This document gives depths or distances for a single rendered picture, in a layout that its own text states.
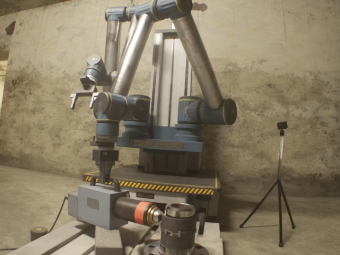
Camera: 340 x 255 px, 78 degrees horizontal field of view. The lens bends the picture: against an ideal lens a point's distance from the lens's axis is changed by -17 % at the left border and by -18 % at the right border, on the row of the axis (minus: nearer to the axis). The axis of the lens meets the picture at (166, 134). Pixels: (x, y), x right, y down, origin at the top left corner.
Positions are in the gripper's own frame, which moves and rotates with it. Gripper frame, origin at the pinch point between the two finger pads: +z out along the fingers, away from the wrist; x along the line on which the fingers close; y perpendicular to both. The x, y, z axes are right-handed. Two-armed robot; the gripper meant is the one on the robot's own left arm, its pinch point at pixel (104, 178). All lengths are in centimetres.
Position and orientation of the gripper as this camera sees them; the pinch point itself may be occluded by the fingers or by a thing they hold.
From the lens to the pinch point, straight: 115.5
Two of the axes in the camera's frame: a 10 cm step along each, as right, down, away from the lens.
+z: -0.6, 10.0, -0.3
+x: 4.8, 0.6, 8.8
